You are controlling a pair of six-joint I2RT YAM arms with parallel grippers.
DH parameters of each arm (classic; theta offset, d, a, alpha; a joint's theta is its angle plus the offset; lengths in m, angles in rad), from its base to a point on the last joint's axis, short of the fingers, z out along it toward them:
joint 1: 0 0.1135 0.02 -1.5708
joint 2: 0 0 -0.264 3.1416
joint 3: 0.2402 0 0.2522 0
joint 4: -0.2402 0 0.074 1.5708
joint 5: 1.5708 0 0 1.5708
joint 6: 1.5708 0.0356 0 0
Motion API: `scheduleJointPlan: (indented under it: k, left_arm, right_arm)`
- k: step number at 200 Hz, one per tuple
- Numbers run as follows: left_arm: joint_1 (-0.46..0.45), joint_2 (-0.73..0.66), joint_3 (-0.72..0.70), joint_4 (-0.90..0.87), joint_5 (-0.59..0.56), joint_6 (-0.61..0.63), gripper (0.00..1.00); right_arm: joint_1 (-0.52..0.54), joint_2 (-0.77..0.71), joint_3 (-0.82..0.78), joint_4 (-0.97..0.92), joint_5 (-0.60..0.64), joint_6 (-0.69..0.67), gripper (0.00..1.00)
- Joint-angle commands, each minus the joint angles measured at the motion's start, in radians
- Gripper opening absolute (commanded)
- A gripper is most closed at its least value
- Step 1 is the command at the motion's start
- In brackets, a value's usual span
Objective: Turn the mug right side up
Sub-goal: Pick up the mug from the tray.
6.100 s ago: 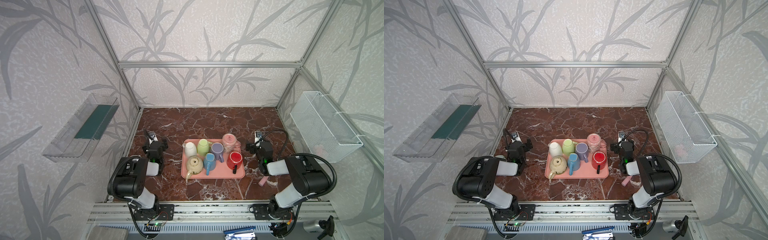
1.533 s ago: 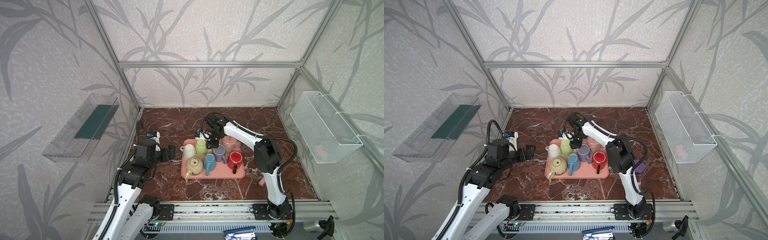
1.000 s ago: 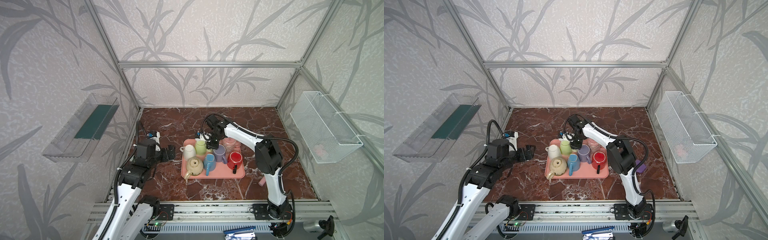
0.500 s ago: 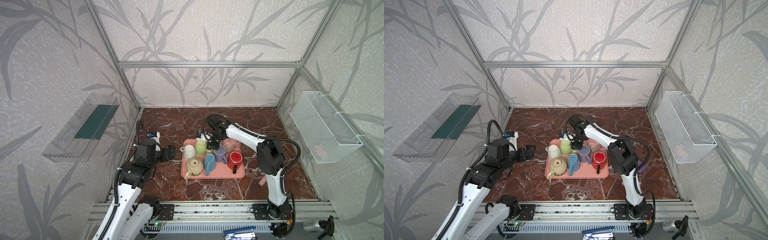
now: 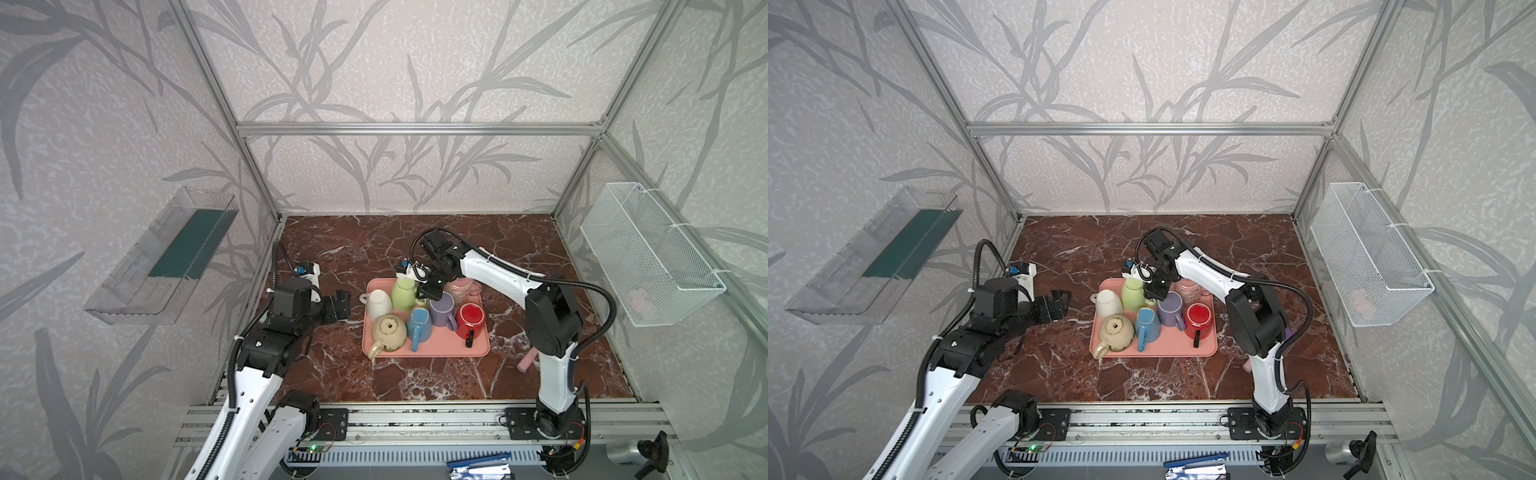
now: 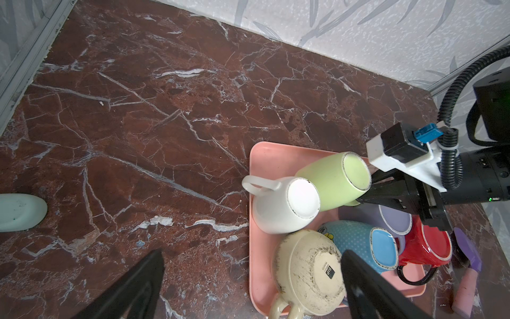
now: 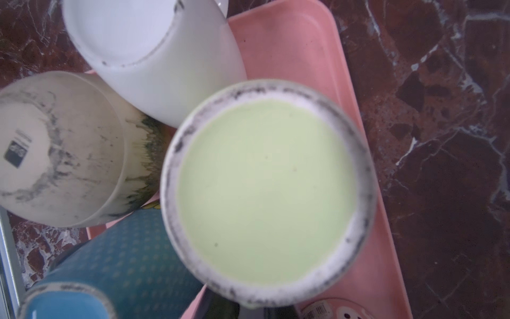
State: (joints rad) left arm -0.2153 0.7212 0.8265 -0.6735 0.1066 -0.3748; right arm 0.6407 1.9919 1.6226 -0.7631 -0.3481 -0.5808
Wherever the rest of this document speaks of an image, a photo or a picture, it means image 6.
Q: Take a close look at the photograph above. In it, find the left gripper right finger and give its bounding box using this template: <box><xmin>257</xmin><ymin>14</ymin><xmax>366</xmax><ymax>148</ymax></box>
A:
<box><xmin>341</xmin><ymin>250</ymin><xmax>430</xmax><ymax>319</ymax></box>

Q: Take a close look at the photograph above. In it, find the white ceramic mug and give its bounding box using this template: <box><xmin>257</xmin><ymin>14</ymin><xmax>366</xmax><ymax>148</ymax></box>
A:
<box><xmin>242</xmin><ymin>175</ymin><xmax>321</xmax><ymax>235</ymax></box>

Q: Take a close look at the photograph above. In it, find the blue polka dot mug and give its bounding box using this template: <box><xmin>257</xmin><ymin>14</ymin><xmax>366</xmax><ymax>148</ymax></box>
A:
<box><xmin>317</xmin><ymin>220</ymin><xmax>398</xmax><ymax>274</ymax></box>

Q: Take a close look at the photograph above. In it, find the pale green soap-shaped object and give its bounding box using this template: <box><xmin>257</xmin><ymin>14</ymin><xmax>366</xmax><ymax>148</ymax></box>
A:
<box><xmin>1</xmin><ymin>194</ymin><xmax>48</xmax><ymax>233</ymax></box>

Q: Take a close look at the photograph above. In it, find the lavender ceramic mug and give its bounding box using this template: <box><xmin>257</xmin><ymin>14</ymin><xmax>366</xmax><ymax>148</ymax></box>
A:
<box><xmin>351</xmin><ymin>203</ymin><xmax>413</xmax><ymax>237</ymax></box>

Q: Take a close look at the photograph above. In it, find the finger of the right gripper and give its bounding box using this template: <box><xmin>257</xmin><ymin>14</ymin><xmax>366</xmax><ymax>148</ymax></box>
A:
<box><xmin>372</xmin><ymin>169</ymin><xmax>406</xmax><ymax>187</ymax></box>
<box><xmin>356</xmin><ymin>185</ymin><xmax>406</xmax><ymax>209</ymax></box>

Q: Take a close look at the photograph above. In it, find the cream speckled squat mug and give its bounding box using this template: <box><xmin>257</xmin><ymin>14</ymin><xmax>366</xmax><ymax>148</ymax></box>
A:
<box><xmin>268</xmin><ymin>229</ymin><xmax>347</xmax><ymax>318</ymax></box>

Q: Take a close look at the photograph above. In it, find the light green ceramic mug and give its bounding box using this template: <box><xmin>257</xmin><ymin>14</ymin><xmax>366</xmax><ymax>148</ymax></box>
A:
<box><xmin>296</xmin><ymin>152</ymin><xmax>372</xmax><ymax>212</ymax></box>

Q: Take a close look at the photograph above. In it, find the red mug black handle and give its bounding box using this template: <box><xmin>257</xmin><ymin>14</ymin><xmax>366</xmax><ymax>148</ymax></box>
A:
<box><xmin>396</xmin><ymin>216</ymin><xmax>453</xmax><ymax>286</ymax></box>

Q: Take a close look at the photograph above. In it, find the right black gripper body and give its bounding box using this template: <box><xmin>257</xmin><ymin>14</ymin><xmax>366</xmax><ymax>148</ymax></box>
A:
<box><xmin>392</xmin><ymin>146</ymin><xmax>509</xmax><ymax>231</ymax></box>

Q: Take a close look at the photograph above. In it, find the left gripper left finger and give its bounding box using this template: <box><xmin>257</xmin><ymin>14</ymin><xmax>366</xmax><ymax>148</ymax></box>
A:
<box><xmin>74</xmin><ymin>249</ymin><xmax>165</xmax><ymax>318</ymax></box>

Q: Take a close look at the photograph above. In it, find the pink ghost pattern mug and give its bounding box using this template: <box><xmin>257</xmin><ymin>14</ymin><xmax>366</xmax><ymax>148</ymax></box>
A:
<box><xmin>362</xmin><ymin>157</ymin><xmax>378</xmax><ymax>174</ymax></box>

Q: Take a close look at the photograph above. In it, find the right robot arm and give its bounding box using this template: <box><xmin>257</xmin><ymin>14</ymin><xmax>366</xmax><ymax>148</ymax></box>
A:
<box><xmin>359</xmin><ymin>47</ymin><xmax>509</xmax><ymax>231</ymax></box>

